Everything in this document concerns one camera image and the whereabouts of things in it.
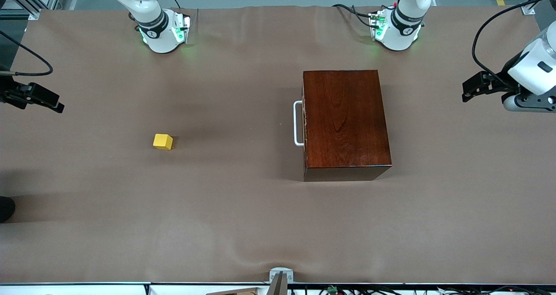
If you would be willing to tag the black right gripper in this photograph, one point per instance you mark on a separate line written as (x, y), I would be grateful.
(6, 91)

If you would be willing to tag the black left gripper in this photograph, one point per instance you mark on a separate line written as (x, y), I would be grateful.
(498, 82)

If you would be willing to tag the yellow block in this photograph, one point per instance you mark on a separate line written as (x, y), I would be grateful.
(162, 141)

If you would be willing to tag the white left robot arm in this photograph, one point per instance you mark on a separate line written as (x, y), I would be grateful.
(406, 36)

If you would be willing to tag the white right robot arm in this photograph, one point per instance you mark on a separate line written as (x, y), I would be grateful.
(158, 41)

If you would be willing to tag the dark wooden drawer cabinet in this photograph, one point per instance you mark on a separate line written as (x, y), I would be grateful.
(347, 121)

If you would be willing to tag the black rounded object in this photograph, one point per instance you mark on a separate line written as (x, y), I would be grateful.
(5, 209)

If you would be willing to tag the silver base connector plate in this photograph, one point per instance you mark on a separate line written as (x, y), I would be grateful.
(181, 30)
(378, 25)

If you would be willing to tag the brown table cover sheet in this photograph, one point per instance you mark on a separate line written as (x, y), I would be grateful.
(217, 221)

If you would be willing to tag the small green connector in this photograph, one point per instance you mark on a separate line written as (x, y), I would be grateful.
(332, 290)

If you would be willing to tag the tan board piece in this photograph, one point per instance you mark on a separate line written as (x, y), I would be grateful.
(239, 292)

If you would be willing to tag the grey metal camera bracket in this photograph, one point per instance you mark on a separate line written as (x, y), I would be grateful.
(282, 270)

